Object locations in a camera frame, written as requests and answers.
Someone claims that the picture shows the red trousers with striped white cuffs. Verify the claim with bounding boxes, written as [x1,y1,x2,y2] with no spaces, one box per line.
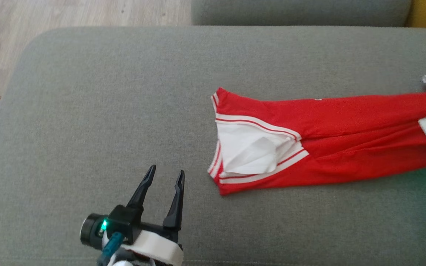
[207,75,426,197]

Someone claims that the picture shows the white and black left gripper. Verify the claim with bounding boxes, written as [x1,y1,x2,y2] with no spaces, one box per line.
[104,165,186,266]

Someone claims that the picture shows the yellow sofa with grey seat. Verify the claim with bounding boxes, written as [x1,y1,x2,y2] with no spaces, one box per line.
[191,0,426,29]

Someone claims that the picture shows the teal cable plug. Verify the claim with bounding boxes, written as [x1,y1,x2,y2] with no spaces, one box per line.
[101,232,124,264]

